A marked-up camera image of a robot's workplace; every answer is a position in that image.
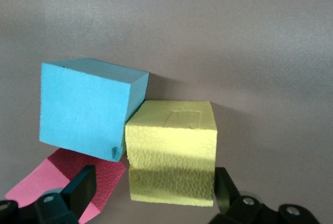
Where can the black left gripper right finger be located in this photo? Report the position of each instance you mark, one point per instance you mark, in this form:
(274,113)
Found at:
(229,195)

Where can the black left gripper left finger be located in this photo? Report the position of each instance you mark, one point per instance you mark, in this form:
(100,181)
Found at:
(78,195)

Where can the yellow foam cube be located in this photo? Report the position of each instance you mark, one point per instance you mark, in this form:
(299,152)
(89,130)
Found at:
(171,153)

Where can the cyan foam cube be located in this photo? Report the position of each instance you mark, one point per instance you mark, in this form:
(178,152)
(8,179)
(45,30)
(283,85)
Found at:
(86,112)

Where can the red foam cube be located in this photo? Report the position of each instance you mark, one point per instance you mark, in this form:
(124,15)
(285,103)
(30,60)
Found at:
(39,179)

